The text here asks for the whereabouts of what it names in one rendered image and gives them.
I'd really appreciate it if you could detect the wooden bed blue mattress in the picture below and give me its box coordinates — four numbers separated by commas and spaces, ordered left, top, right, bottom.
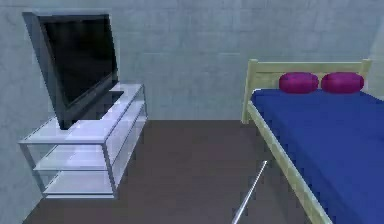
241, 58, 384, 224

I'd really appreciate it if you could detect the magenta round pillow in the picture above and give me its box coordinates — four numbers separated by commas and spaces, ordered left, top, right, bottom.
320, 71, 365, 95
278, 71, 320, 95

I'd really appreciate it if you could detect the black television set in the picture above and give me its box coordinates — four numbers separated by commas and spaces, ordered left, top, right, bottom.
22, 12, 125, 131

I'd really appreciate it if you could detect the glass television stand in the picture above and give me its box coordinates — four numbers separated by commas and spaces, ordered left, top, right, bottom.
18, 83, 148, 200

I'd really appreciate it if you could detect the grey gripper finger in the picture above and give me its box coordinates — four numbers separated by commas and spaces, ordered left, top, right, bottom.
231, 160, 269, 224

